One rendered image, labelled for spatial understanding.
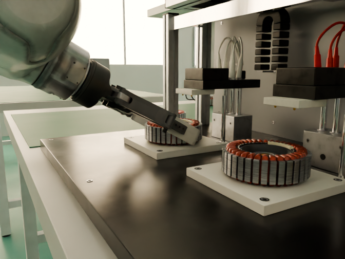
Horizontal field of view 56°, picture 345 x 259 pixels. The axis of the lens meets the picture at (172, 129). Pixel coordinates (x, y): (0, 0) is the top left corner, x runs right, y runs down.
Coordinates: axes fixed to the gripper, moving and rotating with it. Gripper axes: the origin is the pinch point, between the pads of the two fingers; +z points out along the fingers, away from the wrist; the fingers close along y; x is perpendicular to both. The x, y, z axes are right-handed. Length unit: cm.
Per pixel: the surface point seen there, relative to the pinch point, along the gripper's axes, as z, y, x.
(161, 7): 17, -81, 54
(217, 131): 11.6, -1.3, 4.5
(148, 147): -4.9, 3.3, -5.2
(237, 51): 7.0, -1.0, 21.8
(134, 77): 164, -445, 92
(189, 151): 0.6, 7.4, -2.8
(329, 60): 4.2, 23.9, 17.1
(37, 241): 17, -90, -62
